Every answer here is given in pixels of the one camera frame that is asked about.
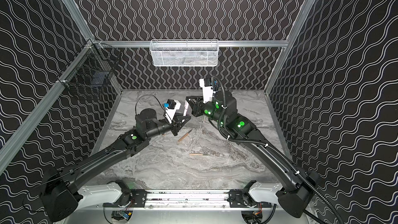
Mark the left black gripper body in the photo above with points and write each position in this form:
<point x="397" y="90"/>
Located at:
<point x="174" y="124"/>

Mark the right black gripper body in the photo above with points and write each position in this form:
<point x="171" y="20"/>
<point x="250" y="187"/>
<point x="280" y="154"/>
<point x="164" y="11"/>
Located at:
<point x="199" y="108"/>

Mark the brown pen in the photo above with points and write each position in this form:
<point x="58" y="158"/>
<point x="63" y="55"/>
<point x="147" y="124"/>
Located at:
<point x="184" y="136"/>

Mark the pink pen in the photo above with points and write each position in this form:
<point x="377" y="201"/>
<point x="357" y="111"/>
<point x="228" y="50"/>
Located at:
<point x="186" y="106"/>

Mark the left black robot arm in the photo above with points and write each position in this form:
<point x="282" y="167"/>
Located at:
<point x="59" y="190"/>

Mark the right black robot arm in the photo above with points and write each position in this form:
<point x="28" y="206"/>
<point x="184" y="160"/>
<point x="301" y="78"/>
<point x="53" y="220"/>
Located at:
<point x="297" y="185"/>

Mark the tan pen lower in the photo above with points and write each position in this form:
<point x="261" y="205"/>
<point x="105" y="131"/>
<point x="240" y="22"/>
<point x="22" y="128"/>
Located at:
<point x="199" y="154"/>

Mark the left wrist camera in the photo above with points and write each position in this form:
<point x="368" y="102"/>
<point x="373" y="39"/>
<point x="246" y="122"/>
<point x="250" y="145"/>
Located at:
<point x="171" y="107"/>

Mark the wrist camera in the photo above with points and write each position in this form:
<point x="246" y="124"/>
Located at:
<point x="209" y="87"/>
<point x="171" y="107"/>

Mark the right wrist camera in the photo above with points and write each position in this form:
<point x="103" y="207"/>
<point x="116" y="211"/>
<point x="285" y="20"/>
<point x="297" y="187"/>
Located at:
<point x="209" y="87"/>

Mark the white wire mesh basket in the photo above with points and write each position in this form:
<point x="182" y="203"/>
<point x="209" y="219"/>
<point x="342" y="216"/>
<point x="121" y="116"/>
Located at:
<point x="184" y="52"/>

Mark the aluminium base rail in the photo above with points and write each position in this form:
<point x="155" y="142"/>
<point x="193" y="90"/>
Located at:
<point x="181" y="199"/>

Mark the black wire mesh basket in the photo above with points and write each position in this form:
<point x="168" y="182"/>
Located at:
<point x="94" y="76"/>

